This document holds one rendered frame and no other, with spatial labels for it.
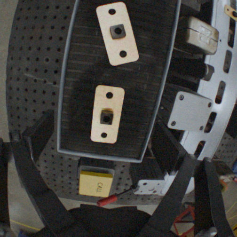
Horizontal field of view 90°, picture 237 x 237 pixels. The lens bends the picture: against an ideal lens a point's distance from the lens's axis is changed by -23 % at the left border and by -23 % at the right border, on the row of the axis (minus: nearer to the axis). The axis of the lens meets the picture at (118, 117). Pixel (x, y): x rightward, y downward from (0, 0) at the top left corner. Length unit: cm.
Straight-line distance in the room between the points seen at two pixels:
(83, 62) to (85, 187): 22
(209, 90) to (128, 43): 32
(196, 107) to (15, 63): 75
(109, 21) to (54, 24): 53
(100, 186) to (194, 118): 23
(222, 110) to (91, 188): 44
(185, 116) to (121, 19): 21
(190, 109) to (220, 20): 31
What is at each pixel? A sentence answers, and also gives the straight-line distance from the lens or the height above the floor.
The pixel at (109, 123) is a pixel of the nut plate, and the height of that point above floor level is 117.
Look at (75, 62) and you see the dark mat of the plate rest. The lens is 21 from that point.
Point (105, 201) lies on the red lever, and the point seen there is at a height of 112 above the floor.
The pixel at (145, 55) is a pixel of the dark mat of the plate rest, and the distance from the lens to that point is 21.
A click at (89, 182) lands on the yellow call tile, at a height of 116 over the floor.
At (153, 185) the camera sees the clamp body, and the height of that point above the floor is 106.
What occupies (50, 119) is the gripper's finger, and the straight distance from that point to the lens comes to 18.
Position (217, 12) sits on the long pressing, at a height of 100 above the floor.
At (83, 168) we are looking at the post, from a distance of 30.
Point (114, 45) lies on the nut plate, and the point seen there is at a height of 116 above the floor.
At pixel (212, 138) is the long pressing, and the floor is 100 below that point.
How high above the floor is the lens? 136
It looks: 68 degrees down
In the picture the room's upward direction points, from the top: 169 degrees clockwise
